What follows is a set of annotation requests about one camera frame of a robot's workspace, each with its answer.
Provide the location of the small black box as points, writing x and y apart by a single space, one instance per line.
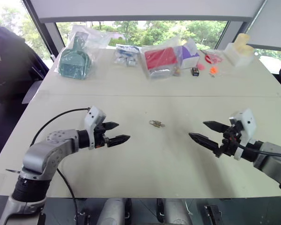
195 71

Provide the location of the black metal bracket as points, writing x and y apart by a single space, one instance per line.
83 217
213 213

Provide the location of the grey blue pouch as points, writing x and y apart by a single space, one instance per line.
159 73

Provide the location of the dark jacket on chair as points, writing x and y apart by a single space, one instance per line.
11 77

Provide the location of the small orange item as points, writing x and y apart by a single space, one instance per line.
213 69

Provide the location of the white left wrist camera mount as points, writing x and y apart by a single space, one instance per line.
95 117

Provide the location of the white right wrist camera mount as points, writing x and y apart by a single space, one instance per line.
247 126

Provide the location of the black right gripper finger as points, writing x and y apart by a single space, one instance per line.
216 126
204 140

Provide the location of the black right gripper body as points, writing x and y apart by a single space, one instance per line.
230 141

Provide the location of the tiny brass padlock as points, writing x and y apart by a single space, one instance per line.
177 71

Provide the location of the red flat bagged pack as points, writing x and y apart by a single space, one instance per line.
160 58

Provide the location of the cream yellow foam piece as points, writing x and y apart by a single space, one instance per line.
243 43

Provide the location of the green plastic dustpan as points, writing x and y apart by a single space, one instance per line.
75 61

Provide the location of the purple white box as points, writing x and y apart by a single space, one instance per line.
189 56

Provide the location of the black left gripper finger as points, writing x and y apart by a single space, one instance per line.
118 140
111 125

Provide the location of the grey chair panel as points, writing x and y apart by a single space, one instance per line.
31 92

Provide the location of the teal item in plastic bag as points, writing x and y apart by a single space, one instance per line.
100 39

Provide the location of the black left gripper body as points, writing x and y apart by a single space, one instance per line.
100 137

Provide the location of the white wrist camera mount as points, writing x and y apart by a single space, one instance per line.
247 126
95 117

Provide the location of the silver rounded robot leg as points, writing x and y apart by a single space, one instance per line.
113 212
176 212

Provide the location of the small pink item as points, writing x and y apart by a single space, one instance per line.
201 66

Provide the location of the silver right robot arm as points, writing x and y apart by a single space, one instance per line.
271 160

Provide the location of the blue white bagged packet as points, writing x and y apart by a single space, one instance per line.
126 55

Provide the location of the white foam block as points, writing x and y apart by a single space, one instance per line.
240 59

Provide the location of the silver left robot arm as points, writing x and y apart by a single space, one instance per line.
37 159

